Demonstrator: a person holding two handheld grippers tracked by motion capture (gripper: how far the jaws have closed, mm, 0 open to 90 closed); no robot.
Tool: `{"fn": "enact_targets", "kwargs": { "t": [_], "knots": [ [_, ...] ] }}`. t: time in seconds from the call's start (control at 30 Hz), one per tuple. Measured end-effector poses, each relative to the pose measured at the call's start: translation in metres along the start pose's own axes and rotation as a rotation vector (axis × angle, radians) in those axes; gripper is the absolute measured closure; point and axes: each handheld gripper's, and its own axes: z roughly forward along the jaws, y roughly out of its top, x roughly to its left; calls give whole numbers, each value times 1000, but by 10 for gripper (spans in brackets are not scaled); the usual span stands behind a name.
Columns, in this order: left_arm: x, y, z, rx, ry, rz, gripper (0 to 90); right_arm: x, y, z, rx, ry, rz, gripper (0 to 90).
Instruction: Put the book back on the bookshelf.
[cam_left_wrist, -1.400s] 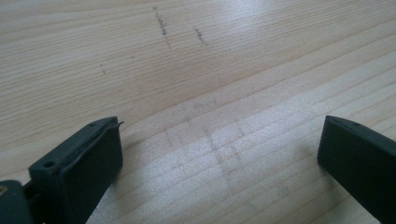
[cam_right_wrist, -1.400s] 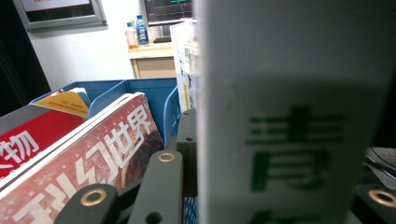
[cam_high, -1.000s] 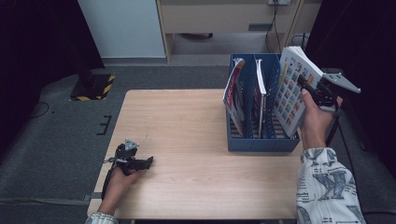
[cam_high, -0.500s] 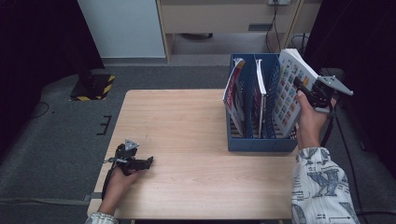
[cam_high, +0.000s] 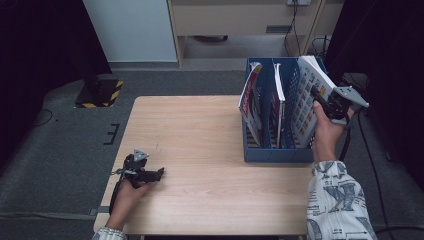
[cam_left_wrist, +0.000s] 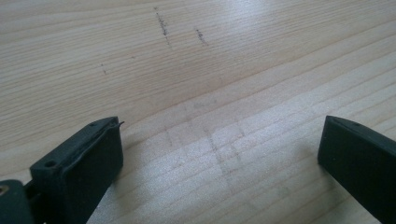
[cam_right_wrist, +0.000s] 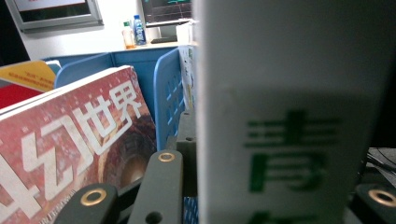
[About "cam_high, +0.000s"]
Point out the grey tape piece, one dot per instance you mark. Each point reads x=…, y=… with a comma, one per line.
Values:
x=100, y=210

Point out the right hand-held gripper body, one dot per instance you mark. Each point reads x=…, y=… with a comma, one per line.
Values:
x=350, y=95

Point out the black stand base yellow stripes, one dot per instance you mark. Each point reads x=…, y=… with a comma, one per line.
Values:
x=100, y=93

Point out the white power strip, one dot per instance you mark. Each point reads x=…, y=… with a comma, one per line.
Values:
x=298, y=2

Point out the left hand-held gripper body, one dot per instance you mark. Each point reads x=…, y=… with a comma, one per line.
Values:
x=140, y=155

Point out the white magazine with colourful grid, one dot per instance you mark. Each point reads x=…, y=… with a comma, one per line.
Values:
x=306, y=110

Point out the black curtain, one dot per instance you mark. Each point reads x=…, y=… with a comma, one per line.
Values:
x=393, y=50
x=33, y=50

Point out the blue plastic file rack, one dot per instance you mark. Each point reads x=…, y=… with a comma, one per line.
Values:
x=276, y=156

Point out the white cabinet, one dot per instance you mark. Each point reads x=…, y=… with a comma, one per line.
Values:
x=133, y=30

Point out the person's left hand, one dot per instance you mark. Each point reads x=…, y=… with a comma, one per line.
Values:
x=126, y=201

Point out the person's right hand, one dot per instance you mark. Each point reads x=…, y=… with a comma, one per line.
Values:
x=326, y=136

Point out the red and grey magazine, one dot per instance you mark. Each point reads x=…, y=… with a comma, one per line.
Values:
x=250, y=110

